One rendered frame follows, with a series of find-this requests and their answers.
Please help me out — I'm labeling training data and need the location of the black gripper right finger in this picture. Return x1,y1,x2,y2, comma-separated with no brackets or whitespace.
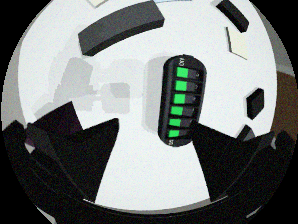
190,121,275,202

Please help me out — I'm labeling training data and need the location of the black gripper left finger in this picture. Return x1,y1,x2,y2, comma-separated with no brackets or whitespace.
27,117,120,202

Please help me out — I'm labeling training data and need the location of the dark grey switch controller unit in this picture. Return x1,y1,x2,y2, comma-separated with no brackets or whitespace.
158,55,208,147

